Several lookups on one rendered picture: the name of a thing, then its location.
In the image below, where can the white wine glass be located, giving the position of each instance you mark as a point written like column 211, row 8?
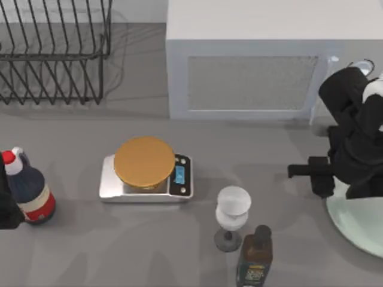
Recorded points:
column 233, row 201

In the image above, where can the dark bottle red white label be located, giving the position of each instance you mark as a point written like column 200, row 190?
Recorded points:
column 31, row 191

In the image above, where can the microwave knob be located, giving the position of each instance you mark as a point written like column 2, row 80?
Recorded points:
column 363, row 64

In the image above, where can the brown bottle with green label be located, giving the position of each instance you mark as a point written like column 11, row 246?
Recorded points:
column 255, row 254

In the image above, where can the pale microwave oven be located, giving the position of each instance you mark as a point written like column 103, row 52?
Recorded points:
column 239, row 21

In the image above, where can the pale green plate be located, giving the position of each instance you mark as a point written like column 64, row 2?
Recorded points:
column 356, row 227

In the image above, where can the silver scale with golden pan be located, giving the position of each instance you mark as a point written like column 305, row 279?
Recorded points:
column 143, row 161

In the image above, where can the microwave door with mesh window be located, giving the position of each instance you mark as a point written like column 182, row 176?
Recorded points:
column 179, row 80

